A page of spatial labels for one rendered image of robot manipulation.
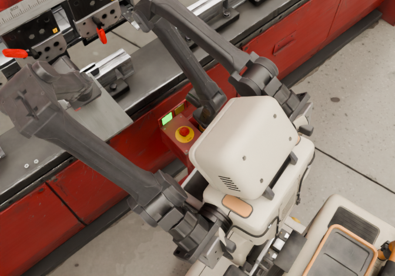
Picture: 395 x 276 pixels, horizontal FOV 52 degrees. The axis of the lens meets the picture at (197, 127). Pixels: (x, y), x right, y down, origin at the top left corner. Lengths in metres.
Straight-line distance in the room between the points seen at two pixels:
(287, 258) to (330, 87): 1.57
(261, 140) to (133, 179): 0.28
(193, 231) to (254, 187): 0.17
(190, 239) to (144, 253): 1.28
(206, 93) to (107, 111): 0.33
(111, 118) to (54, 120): 0.64
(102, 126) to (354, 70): 1.93
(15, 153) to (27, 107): 0.81
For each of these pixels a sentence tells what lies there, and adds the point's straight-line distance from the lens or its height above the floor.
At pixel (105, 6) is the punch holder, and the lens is 1.31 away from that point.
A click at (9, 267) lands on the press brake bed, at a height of 0.36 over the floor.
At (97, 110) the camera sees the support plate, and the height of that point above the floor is 1.00.
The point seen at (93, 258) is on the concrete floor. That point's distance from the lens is 2.25.
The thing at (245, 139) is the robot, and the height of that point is 1.39.
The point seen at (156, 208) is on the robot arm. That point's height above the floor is 1.26.
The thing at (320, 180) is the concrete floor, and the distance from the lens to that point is 2.39.
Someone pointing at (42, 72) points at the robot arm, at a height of 1.56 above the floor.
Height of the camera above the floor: 2.12
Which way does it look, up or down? 60 degrees down
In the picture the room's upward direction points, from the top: 3 degrees counter-clockwise
